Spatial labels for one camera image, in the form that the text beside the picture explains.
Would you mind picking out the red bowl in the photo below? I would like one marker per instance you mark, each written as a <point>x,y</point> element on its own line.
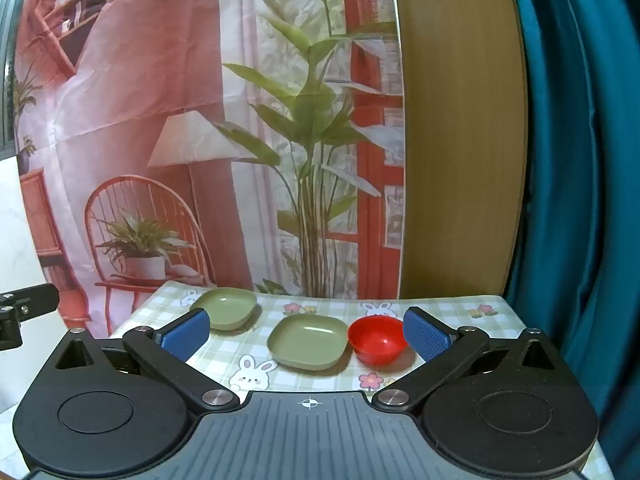
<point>377,342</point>

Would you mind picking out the green square plate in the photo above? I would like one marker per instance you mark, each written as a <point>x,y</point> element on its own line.
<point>307,340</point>
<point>225,305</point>

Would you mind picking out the printed room backdrop cloth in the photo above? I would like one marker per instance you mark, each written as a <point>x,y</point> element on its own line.
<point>150,85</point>

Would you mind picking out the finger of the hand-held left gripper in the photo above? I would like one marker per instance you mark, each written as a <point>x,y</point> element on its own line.
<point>35,299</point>

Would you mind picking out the teal curtain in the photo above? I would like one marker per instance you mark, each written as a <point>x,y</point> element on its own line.
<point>590,160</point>

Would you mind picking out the wooden panel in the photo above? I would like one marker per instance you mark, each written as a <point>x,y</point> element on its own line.
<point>465,135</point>

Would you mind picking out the checked bunny tablecloth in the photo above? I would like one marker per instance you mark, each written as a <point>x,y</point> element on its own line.
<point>272,305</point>

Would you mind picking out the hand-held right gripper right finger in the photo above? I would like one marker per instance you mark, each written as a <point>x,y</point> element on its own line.
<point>425,335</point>

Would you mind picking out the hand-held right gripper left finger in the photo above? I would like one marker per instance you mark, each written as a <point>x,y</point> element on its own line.
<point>187,334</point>

